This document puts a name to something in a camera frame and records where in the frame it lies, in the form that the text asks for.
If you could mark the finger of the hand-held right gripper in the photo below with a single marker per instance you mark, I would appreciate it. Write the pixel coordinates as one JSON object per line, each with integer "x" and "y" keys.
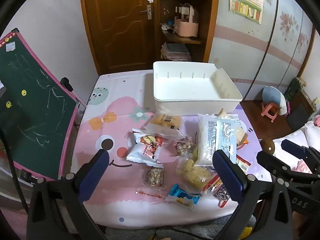
{"x": 293, "y": 148}
{"x": 268, "y": 161}

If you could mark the large clear bag blue label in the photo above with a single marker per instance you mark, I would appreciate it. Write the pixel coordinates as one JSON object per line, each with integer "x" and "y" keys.
{"x": 212, "y": 135}

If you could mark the red white label packet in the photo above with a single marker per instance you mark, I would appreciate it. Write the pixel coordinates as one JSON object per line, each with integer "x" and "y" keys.
{"x": 243, "y": 165}

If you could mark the pink plastic stool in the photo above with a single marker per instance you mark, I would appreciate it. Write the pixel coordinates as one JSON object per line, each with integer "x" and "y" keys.
{"x": 269, "y": 110}

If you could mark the black easel knob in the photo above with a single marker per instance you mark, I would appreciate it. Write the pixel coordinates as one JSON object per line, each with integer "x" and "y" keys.
{"x": 66, "y": 83}

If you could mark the pink cartoon tablecloth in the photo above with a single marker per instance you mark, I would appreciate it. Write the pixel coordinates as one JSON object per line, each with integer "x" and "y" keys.
{"x": 112, "y": 120}

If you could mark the clear biscuit packet dark label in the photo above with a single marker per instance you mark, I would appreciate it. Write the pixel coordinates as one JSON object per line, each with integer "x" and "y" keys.
{"x": 163, "y": 122}

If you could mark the folded towels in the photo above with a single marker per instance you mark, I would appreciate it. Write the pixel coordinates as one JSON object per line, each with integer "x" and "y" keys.
{"x": 175, "y": 51}

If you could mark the clear bag yellow puffs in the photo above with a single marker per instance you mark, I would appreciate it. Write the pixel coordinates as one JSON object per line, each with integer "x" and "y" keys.
{"x": 192, "y": 175}

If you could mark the brown round knob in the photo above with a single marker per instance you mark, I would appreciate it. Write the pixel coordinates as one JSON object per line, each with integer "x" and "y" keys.
{"x": 267, "y": 146}

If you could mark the pink basket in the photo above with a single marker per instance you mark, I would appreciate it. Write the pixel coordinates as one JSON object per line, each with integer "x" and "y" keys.
{"x": 186, "y": 28}

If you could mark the wooden corner shelf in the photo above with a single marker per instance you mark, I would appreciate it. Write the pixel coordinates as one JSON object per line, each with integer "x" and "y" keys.
{"x": 210, "y": 30}

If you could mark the wall poster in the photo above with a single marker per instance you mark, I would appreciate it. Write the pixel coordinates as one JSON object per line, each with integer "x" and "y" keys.
{"x": 246, "y": 2}

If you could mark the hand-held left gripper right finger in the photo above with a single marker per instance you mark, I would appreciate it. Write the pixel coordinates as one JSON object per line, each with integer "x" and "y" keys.
{"x": 228, "y": 172}

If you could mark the white red snack packet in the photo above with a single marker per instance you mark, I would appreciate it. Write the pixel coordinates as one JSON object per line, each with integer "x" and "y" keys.
{"x": 150, "y": 139}
{"x": 142, "y": 155}

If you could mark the green chalkboard pink frame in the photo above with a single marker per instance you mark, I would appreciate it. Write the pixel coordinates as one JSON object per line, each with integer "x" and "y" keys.
{"x": 32, "y": 100}

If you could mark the white pillow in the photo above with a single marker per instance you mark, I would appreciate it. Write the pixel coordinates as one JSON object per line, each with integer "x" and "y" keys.
{"x": 312, "y": 135}

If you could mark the sandwich bread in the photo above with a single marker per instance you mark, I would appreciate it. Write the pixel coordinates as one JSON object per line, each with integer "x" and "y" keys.
{"x": 241, "y": 136}

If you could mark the white plastic storage bin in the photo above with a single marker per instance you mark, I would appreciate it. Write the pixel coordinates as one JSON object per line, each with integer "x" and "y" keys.
{"x": 185, "y": 87}

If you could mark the small toy figures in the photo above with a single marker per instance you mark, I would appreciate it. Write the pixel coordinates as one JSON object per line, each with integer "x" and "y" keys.
{"x": 166, "y": 27}

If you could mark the pink blanket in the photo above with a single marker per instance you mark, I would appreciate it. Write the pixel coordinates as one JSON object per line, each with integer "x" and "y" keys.
{"x": 303, "y": 167}

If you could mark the floral sliding wardrobe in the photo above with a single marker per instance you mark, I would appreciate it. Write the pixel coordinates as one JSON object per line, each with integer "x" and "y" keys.
{"x": 237, "y": 55}

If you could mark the clear nut cake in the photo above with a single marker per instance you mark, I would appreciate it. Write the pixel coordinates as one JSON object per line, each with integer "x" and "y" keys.
{"x": 182, "y": 146}
{"x": 153, "y": 177}

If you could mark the blue snack packet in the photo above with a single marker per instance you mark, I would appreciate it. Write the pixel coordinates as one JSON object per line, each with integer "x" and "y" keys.
{"x": 182, "y": 195}

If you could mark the brown wooden door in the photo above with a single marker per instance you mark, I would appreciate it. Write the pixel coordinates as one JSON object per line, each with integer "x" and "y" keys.
{"x": 117, "y": 30}

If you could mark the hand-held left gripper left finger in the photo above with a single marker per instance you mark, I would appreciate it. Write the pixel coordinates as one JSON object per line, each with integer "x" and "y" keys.
{"x": 96, "y": 171}

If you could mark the dark side cabinet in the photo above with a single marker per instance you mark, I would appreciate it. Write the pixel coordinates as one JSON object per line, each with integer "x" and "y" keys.
{"x": 300, "y": 100}

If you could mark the red dark snack packet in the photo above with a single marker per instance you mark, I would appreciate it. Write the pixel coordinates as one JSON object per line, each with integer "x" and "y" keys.
{"x": 216, "y": 190}

